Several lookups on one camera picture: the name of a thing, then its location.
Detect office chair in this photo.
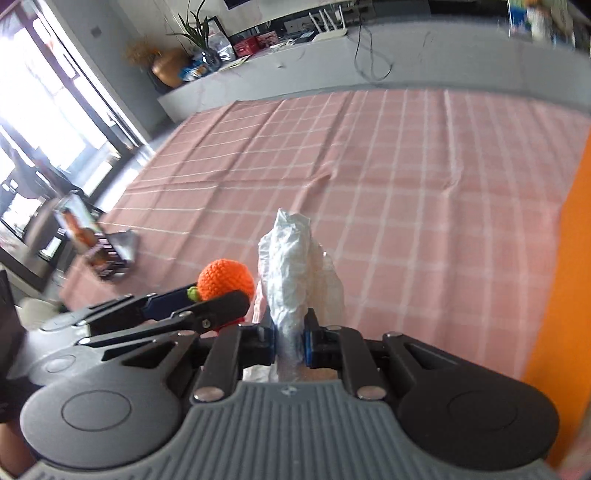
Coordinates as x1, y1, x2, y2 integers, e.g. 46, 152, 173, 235
2, 150, 86, 217

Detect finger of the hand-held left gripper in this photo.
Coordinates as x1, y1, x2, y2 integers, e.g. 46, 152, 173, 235
76, 290, 253, 349
39, 288, 199, 335

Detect green plant in glass vase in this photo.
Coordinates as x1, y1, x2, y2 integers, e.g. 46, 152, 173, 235
167, 0, 223, 71

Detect dried flowers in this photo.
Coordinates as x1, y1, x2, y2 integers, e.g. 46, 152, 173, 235
122, 39, 163, 71

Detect orange storage box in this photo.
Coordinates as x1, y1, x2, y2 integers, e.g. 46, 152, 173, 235
521, 133, 591, 480

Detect white plastic bag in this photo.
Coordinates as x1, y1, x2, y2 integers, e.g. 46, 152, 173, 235
242, 209, 347, 384

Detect glass sliding door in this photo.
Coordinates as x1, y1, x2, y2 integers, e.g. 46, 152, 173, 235
0, 0, 154, 245

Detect metal phone stand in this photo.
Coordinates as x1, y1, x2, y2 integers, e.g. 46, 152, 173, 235
102, 229, 140, 274

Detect smartphone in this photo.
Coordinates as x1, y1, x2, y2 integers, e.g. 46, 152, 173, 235
52, 194, 131, 281

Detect black cable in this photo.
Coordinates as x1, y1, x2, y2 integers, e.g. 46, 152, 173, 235
353, 21, 394, 82

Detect blue snack packet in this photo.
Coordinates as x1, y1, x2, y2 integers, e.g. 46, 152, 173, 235
179, 57, 209, 83

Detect person's left forearm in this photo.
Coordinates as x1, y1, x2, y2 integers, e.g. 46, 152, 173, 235
0, 422, 37, 479

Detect black framed picture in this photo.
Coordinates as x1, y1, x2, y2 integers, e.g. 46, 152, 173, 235
203, 16, 232, 55

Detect pink checked tablecloth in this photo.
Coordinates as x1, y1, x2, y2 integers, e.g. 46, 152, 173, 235
60, 88, 591, 384

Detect golden vase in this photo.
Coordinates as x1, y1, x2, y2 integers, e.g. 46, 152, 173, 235
151, 48, 193, 89

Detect orange crochet ball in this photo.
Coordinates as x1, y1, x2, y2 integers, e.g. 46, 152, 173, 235
187, 259, 256, 306

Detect white marble tv cabinet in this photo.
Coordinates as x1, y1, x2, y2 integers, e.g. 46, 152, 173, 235
157, 13, 591, 124

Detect white router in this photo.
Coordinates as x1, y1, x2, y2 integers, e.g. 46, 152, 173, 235
308, 6, 350, 42

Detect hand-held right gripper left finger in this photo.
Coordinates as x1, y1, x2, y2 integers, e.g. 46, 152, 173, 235
104, 322, 278, 404

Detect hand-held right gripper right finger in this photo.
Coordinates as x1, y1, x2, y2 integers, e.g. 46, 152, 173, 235
301, 311, 468, 402

